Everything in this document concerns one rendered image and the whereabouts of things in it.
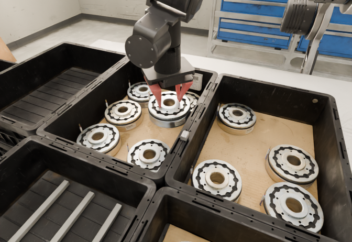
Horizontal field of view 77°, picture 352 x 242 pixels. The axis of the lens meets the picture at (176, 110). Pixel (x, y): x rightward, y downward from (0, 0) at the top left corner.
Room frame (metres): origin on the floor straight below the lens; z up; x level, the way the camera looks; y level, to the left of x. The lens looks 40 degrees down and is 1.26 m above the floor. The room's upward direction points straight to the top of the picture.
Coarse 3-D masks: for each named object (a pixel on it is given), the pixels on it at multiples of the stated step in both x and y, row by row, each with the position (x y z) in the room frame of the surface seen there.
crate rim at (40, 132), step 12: (204, 72) 0.58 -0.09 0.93; (216, 72) 0.57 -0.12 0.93; (96, 84) 0.51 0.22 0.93; (84, 96) 0.45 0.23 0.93; (204, 96) 0.45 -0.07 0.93; (72, 108) 0.41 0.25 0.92; (48, 120) 0.36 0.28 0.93; (192, 120) 0.36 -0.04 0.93; (36, 132) 0.32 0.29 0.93; (180, 132) 0.32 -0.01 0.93; (60, 144) 0.29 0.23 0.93; (72, 144) 0.29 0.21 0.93; (180, 144) 0.29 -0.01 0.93; (96, 156) 0.26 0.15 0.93; (108, 156) 0.26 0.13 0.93; (168, 156) 0.26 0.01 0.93; (132, 168) 0.23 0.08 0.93; (168, 168) 0.24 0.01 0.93; (156, 180) 0.21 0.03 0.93
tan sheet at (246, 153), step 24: (216, 120) 0.47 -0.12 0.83; (264, 120) 0.47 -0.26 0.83; (288, 120) 0.47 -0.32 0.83; (216, 144) 0.38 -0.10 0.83; (240, 144) 0.38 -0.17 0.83; (264, 144) 0.38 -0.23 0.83; (288, 144) 0.38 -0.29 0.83; (312, 144) 0.38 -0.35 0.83; (240, 168) 0.31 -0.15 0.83; (264, 168) 0.31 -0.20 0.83; (264, 192) 0.25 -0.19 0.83; (312, 192) 0.25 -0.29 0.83
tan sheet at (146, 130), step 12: (144, 108) 0.52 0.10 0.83; (144, 120) 0.47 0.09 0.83; (120, 132) 0.42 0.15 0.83; (132, 132) 0.42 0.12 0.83; (144, 132) 0.42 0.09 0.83; (156, 132) 0.42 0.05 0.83; (168, 132) 0.42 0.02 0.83; (132, 144) 0.38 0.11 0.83; (168, 144) 0.38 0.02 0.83; (120, 156) 0.34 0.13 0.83
